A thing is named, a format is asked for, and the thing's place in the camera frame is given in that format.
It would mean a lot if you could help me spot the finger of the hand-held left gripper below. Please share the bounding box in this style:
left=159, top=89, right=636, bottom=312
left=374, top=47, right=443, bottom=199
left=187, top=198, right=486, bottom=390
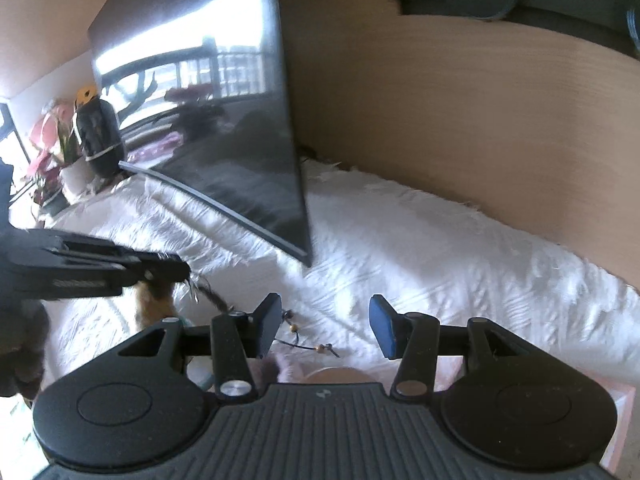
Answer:
left=50, top=262, right=189, bottom=302
left=10, top=228, right=189, bottom=274

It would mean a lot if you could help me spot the beaded black cord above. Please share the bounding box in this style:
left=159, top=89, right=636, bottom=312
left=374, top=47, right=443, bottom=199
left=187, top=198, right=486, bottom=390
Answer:
left=279, top=309, right=342, bottom=360

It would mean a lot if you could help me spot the curved black monitor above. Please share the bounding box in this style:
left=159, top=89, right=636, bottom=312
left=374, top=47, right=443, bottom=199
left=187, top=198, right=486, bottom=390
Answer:
left=87, top=0, right=314, bottom=268

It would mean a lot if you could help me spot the pink cardboard box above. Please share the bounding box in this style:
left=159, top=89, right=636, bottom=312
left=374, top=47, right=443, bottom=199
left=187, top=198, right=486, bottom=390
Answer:
left=599, top=376, right=637, bottom=472

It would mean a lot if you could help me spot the black round speaker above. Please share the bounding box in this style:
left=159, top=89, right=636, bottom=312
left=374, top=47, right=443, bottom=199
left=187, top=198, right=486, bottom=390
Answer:
left=71, top=86, right=127, bottom=179

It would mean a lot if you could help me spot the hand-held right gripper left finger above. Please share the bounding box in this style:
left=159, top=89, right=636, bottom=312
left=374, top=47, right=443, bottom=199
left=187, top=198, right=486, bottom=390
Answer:
left=116, top=293, right=282, bottom=404

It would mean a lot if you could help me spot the pink flower plant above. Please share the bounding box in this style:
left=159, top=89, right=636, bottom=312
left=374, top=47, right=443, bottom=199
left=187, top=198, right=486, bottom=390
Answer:
left=19, top=99, right=96, bottom=213

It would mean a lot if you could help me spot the brown furry pendant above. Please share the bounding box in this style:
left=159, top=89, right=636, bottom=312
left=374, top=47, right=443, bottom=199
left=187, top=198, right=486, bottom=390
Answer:
left=132, top=272, right=237, bottom=335

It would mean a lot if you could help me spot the white woven blanket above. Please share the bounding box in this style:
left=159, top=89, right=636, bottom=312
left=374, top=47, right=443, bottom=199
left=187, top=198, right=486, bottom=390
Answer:
left=10, top=156, right=640, bottom=413

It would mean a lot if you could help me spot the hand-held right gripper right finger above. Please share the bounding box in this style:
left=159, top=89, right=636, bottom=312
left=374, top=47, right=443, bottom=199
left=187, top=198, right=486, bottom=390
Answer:
left=369, top=296, right=527, bottom=403

